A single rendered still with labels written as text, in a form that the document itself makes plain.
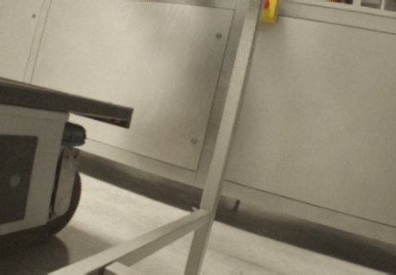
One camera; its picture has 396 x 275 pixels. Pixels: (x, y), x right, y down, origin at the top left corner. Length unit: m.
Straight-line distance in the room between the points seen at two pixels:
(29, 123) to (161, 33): 0.87
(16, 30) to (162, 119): 0.93
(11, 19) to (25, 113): 1.39
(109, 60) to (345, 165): 0.95
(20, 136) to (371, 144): 0.95
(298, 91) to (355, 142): 0.24
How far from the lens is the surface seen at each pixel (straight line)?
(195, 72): 1.25
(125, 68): 1.39
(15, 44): 1.85
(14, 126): 0.55
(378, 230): 1.18
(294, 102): 1.16
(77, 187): 0.84
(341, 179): 1.15
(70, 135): 0.74
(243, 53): 0.66
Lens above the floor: 0.33
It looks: 2 degrees down
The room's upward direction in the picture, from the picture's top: 13 degrees clockwise
